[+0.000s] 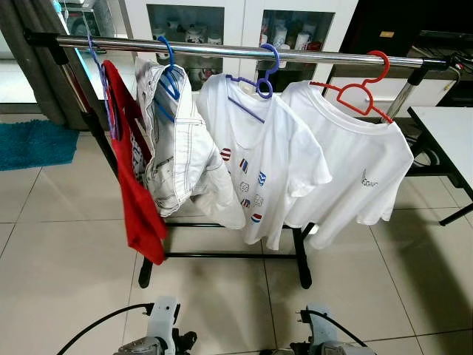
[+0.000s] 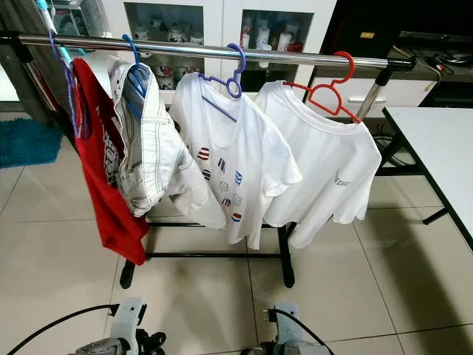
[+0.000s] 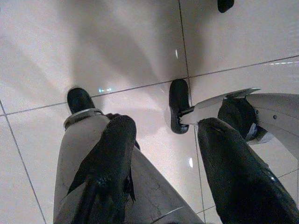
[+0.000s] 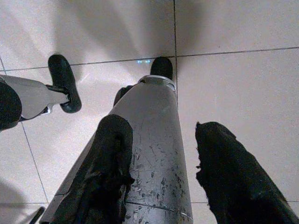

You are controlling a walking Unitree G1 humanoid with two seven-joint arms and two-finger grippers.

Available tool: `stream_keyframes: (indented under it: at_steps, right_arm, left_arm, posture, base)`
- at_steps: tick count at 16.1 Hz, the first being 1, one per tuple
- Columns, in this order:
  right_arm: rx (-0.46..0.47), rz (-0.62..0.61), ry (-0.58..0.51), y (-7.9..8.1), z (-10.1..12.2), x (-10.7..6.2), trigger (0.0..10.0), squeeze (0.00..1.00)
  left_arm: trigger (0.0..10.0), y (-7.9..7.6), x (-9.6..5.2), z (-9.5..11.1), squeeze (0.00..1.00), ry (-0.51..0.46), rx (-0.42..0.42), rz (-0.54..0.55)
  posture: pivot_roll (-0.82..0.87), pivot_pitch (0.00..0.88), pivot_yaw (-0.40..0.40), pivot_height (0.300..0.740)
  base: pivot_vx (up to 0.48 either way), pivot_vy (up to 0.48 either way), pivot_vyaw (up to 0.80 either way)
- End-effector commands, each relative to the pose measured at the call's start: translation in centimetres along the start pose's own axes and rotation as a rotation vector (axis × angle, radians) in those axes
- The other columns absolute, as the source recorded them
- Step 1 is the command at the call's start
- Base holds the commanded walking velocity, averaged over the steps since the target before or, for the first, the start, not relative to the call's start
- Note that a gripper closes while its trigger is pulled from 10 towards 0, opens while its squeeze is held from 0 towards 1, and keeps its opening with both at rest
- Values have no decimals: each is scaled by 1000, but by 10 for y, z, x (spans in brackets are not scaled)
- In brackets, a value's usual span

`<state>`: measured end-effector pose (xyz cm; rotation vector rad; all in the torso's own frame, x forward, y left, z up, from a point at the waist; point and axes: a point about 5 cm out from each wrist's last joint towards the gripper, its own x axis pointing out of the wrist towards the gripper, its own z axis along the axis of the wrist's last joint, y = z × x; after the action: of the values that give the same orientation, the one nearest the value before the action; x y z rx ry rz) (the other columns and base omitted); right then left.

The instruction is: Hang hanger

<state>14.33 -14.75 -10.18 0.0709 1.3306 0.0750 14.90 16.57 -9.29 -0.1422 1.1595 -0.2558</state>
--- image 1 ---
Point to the blue plastic hanger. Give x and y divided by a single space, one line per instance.
171 81

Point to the white glass door cabinet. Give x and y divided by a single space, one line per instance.
233 18

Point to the white denim shorts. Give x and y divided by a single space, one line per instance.
177 148

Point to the red shirt with white print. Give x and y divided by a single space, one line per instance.
137 207

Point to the red plastic hanger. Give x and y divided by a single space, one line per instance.
387 66

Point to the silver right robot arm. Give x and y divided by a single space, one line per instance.
347 349

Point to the silver rail clothes rack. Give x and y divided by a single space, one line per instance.
222 50

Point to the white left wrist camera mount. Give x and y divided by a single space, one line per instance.
164 314

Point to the white t-shirt with flag prints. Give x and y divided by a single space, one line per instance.
273 163

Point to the teal rug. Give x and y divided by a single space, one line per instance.
33 144

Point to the white t-shirt small grey logo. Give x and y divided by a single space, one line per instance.
355 163

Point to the white table black legs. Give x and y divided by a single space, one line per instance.
451 129

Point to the grey curtain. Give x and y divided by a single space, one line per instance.
29 59

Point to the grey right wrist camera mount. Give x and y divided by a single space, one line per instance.
319 322

